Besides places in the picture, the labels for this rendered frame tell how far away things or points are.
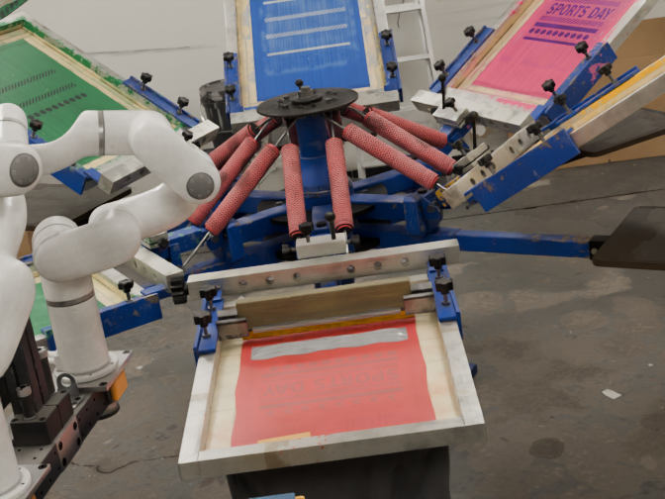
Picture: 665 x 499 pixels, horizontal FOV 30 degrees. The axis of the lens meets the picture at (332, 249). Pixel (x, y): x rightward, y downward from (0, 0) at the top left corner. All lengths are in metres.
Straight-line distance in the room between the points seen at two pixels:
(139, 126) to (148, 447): 2.49
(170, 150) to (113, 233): 0.18
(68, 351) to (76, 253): 0.24
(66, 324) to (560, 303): 3.20
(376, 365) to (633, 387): 2.01
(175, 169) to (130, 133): 0.11
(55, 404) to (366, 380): 0.70
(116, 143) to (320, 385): 0.71
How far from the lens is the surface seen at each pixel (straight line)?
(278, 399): 2.63
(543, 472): 4.11
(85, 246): 2.29
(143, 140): 2.27
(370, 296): 2.87
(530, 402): 4.53
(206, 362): 2.78
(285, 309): 2.88
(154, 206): 2.37
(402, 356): 2.74
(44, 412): 2.28
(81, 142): 2.32
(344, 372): 2.70
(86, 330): 2.43
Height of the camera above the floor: 2.13
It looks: 20 degrees down
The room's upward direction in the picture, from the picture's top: 8 degrees counter-clockwise
